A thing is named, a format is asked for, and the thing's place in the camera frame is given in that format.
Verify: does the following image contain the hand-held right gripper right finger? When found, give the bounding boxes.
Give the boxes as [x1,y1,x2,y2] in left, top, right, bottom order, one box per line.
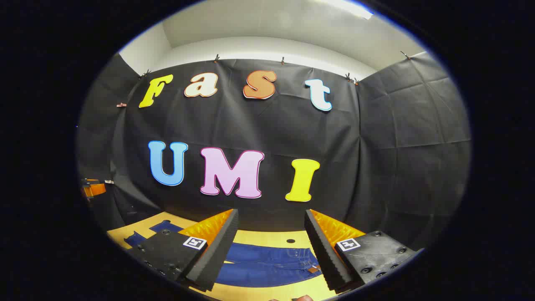
[304,209,419,292]

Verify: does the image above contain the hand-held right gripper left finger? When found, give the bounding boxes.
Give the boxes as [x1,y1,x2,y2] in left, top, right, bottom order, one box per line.
[127,209,239,292]

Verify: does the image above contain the blue denim jeans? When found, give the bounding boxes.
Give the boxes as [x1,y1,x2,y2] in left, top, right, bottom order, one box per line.
[123,220,323,288]

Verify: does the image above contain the black backdrop cloth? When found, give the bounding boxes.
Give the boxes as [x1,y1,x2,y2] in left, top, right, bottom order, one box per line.
[76,51,472,251]

